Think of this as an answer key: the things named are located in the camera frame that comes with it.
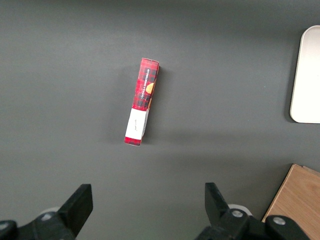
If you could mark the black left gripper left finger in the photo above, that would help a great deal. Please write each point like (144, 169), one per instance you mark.
(78, 207)

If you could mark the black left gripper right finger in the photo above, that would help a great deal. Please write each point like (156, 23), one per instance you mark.
(217, 207)

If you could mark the oak wooden drawer cabinet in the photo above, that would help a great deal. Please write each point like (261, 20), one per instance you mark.
(297, 195)

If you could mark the red plaid shortbread box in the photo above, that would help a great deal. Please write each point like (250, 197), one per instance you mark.
(142, 100)

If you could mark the beige plastic tray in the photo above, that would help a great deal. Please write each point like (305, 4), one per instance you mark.
(308, 80)

